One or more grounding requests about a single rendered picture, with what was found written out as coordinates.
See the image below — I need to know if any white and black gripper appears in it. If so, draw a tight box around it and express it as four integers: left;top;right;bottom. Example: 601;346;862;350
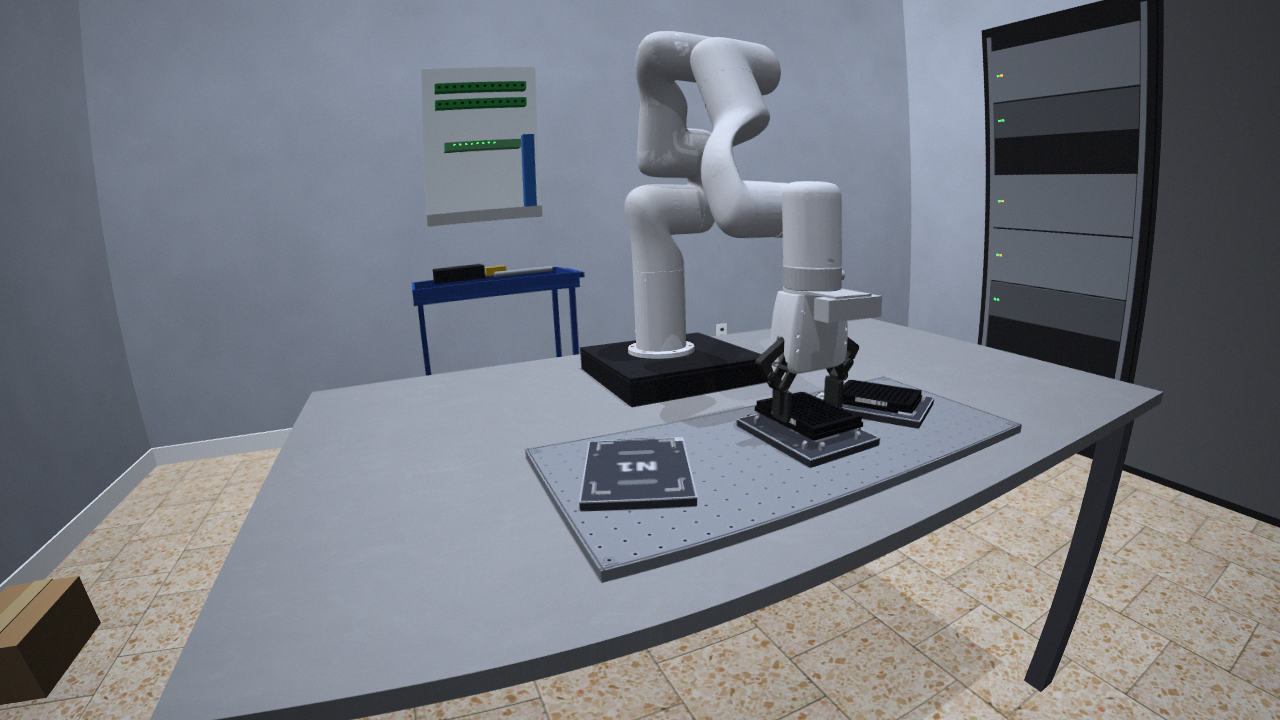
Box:
755;287;859;423

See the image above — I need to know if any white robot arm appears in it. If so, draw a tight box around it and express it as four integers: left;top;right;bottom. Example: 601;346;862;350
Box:
625;31;882;359

